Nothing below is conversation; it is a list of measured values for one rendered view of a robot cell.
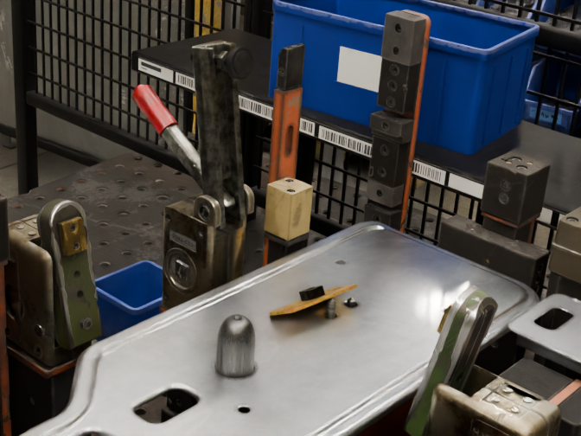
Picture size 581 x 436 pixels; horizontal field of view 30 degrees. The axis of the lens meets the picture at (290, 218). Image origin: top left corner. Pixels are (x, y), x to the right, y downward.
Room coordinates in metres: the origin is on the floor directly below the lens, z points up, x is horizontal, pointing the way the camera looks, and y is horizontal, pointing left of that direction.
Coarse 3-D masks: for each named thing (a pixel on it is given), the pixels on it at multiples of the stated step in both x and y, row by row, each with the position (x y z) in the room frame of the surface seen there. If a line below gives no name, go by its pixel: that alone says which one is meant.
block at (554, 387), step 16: (512, 368) 0.83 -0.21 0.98; (528, 368) 0.83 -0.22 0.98; (544, 368) 0.83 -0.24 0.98; (528, 384) 0.80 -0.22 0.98; (544, 384) 0.80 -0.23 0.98; (560, 384) 0.81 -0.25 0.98; (576, 384) 0.81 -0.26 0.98; (560, 400) 0.78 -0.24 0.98; (576, 400) 0.78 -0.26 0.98; (576, 416) 0.76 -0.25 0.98; (560, 432) 0.75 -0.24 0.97; (576, 432) 0.75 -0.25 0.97
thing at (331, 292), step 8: (312, 288) 0.87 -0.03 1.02; (320, 288) 0.87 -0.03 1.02; (336, 288) 0.89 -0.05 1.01; (344, 288) 0.87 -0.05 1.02; (352, 288) 0.88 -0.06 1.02; (304, 296) 0.86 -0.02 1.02; (312, 296) 0.86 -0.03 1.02; (320, 296) 0.86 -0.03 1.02; (328, 296) 0.86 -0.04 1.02; (296, 304) 0.86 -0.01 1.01; (304, 304) 0.84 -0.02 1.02; (312, 304) 0.84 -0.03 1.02; (272, 312) 0.84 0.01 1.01; (280, 312) 0.84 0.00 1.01; (288, 312) 0.83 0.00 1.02
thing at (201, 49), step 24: (192, 48) 0.96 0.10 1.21; (216, 48) 0.96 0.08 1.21; (240, 48) 0.94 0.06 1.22; (216, 72) 0.96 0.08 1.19; (240, 72) 0.93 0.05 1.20; (216, 96) 0.94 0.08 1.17; (216, 120) 0.94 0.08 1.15; (216, 144) 0.94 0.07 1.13; (240, 144) 0.96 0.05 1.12; (216, 168) 0.93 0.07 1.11; (240, 168) 0.96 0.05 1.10; (216, 192) 0.93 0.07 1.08; (240, 192) 0.95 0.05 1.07; (240, 216) 0.95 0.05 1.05
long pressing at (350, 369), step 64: (320, 256) 0.97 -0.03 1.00; (384, 256) 0.99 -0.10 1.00; (448, 256) 1.00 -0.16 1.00; (192, 320) 0.83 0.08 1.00; (256, 320) 0.84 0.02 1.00; (320, 320) 0.85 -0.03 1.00; (384, 320) 0.86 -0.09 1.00; (512, 320) 0.88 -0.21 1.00; (128, 384) 0.72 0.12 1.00; (192, 384) 0.73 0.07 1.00; (256, 384) 0.74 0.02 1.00; (320, 384) 0.75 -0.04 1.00; (384, 384) 0.75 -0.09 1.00
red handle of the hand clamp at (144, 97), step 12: (132, 96) 1.02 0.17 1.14; (144, 96) 1.01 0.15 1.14; (156, 96) 1.02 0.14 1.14; (144, 108) 1.01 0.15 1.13; (156, 108) 1.00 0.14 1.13; (156, 120) 1.00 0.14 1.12; (168, 120) 1.00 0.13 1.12; (168, 132) 0.99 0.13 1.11; (180, 132) 0.99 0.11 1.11; (180, 144) 0.98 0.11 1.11; (180, 156) 0.98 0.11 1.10; (192, 156) 0.97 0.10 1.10; (192, 168) 0.97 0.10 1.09; (228, 204) 0.94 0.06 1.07
